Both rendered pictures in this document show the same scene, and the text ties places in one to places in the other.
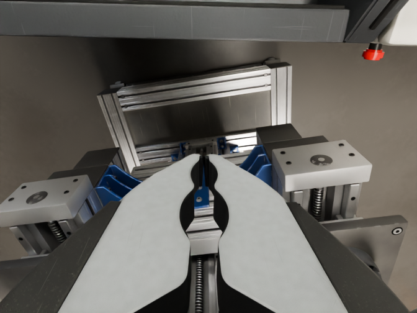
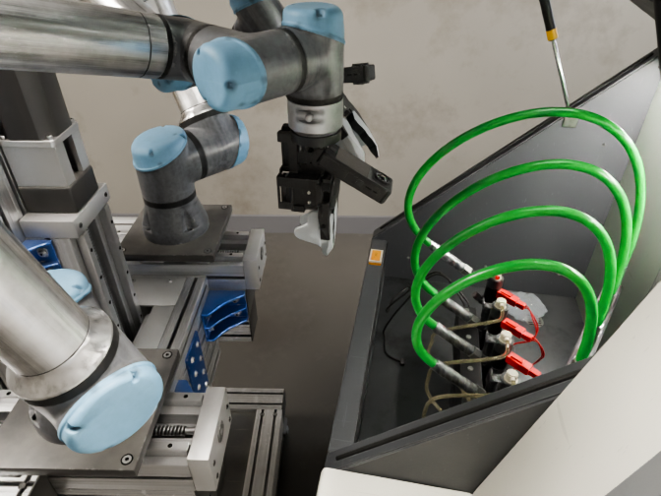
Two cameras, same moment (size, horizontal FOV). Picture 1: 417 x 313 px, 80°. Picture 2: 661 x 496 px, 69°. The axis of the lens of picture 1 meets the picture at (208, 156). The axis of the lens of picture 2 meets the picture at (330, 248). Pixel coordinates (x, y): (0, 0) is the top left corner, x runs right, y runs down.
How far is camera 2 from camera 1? 0.72 m
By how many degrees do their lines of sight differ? 56
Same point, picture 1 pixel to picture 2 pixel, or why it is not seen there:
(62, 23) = (366, 300)
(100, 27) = (361, 315)
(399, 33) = (330, 472)
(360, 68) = not seen: outside the picture
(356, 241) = not seen: hidden behind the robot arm
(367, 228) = (148, 429)
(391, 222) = (141, 454)
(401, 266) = not seen: outside the picture
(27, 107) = (284, 334)
